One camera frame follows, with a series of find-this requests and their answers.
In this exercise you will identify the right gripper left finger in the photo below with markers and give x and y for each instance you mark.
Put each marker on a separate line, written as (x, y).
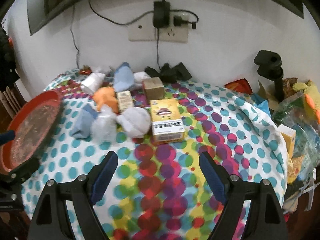
(50, 219)

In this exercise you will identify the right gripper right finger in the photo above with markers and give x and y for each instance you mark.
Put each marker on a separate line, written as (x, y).
(265, 217)

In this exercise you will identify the red round tray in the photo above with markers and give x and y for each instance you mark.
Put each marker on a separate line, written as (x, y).
(33, 126)

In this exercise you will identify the light blue sock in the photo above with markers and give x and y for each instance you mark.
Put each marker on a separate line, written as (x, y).
(83, 124)

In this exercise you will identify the white sock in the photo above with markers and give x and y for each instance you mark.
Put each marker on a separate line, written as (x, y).
(92, 83)
(135, 121)

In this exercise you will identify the yellow cartoon carton box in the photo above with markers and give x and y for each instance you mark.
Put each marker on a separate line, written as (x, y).
(167, 124)

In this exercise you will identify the orange plush toy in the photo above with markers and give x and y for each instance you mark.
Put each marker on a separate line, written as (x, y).
(106, 96)

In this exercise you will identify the small beige cosmetic box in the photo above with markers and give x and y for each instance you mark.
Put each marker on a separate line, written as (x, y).
(125, 100)

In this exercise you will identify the blue sock pair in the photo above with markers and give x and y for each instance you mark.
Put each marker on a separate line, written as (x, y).
(123, 78)

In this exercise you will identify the brown square cream box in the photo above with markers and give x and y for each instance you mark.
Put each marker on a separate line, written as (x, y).
(153, 89)

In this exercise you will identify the white sock ball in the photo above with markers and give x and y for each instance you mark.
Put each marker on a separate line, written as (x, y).
(138, 79)

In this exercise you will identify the yellow box at side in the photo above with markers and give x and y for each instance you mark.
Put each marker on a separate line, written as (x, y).
(289, 136)

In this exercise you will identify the clear plastic bag pile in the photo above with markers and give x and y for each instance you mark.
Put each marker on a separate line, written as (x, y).
(292, 113)

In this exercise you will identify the black hanging jacket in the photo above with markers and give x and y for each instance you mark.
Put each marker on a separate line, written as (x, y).
(7, 63)

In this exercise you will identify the orange red packet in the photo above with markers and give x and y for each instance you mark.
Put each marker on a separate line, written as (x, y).
(241, 86)

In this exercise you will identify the colourful polka dot cloth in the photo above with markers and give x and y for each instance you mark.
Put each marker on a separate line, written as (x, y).
(159, 191)

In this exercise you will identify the small red wrapper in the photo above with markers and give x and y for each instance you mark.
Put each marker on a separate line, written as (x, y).
(85, 70)

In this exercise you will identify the white crumpled tissue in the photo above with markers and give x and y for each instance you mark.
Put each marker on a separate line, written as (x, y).
(100, 69)

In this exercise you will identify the black clamp stand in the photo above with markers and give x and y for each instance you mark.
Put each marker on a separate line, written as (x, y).
(270, 68)

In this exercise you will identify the black crumpled plastic bag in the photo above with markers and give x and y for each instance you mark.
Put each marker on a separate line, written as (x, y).
(170, 75)

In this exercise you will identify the black power adapter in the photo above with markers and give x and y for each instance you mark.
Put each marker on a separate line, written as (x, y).
(161, 14)

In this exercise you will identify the black plug with cable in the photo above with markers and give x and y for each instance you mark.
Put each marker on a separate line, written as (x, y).
(179, 21)

